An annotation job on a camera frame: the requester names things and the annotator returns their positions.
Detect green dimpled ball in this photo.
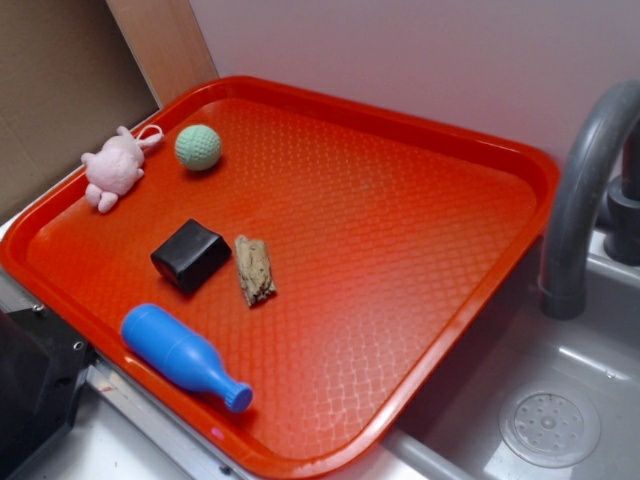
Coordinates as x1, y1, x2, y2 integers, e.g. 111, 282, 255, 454
174, 124, 222, 172

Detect orange plastic tray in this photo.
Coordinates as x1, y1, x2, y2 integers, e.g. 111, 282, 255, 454
1, 77, 559, 479

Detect brown wood piece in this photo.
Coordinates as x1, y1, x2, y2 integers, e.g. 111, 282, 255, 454
235, 235, 277, 307

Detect black rectangular block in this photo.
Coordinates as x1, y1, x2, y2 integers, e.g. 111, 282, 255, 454
150, 219, 232, 294

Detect blue plastic toy bottle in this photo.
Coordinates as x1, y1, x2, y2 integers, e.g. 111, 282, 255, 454
121, 304, 253, 413

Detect pink plush bunny toy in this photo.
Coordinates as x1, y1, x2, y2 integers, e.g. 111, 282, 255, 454
80, 125, 164, 214

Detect grey curved faucet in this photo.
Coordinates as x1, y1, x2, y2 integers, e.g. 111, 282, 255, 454
538, 80, 639, 319

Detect light wooden board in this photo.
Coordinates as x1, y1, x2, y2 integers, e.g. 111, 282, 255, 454
107, 0, 218, 107

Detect grey plastic sink basin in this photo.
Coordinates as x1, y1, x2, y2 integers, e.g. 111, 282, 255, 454
384, 234, 640, 480

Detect round sink drain strainer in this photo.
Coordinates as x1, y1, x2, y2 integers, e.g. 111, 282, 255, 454
499, 382, 601, 469

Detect brown cardboard panel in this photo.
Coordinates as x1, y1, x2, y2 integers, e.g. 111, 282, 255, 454
1, 1, 158, 221

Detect black faucet knob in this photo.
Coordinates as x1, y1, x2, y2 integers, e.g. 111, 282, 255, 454
604, 126, 639, 266

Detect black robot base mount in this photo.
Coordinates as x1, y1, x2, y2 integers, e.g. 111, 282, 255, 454
1, 309, 92, 479

